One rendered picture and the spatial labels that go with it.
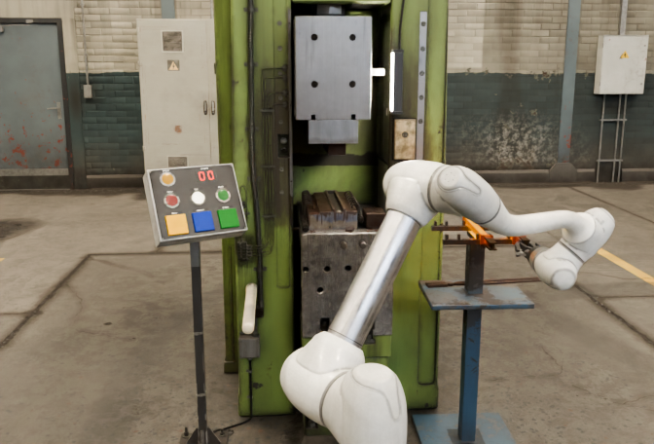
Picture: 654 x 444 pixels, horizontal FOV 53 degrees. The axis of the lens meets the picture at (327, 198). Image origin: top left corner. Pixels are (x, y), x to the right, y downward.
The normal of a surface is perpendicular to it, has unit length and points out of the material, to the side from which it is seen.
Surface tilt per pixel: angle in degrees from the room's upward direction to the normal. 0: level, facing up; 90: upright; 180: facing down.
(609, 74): 90
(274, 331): 90
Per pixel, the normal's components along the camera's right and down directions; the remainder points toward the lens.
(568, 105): 0.07, 0.20
